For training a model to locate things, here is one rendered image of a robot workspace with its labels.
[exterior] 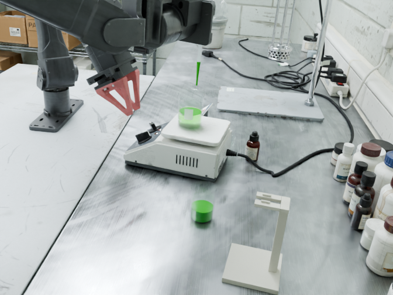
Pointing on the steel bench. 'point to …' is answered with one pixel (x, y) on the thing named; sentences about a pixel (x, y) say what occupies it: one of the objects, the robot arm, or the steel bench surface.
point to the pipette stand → (272, 267)
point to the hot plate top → (211, 137)
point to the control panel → (150, 139)
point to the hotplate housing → (182, 157)
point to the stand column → (319, 54)
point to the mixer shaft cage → (283, 52)
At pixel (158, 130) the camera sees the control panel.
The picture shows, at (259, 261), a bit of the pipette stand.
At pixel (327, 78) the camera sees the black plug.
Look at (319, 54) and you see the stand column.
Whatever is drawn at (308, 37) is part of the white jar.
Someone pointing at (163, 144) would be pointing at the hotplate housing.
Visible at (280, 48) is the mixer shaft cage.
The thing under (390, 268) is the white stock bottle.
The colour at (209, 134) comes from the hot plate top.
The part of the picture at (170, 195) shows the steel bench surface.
